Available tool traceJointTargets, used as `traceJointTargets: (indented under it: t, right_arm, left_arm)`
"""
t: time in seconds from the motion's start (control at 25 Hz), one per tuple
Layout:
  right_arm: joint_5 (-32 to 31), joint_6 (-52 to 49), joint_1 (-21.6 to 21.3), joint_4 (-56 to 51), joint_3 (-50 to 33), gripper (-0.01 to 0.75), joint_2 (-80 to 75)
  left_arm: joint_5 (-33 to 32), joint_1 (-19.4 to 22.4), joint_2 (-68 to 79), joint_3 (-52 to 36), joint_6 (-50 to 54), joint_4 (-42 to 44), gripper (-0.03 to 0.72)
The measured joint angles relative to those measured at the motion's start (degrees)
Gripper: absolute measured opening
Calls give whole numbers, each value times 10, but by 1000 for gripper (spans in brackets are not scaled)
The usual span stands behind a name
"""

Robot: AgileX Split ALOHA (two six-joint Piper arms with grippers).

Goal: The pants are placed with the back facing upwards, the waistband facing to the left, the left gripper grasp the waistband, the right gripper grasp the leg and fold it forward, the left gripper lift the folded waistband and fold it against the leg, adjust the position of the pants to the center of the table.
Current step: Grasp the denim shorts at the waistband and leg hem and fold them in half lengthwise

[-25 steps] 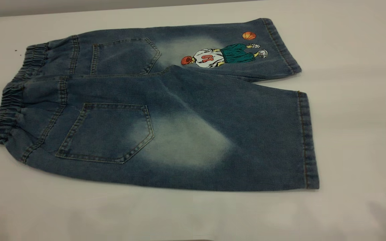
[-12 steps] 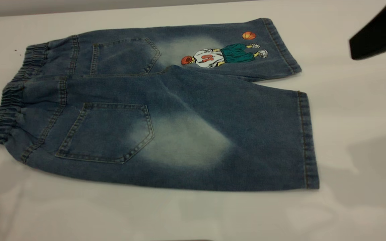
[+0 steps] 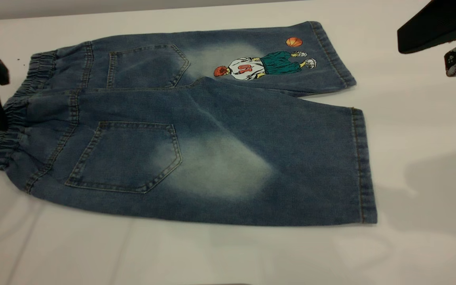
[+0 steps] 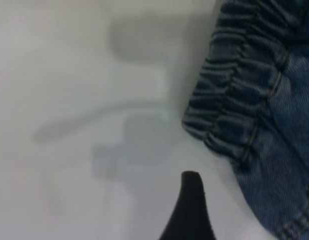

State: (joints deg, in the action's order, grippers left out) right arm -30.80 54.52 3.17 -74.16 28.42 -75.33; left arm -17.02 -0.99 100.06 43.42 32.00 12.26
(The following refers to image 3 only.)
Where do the blue denim shorts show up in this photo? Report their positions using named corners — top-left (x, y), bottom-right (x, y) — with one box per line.
top-left (0, 21), bottom-right (378, 227)

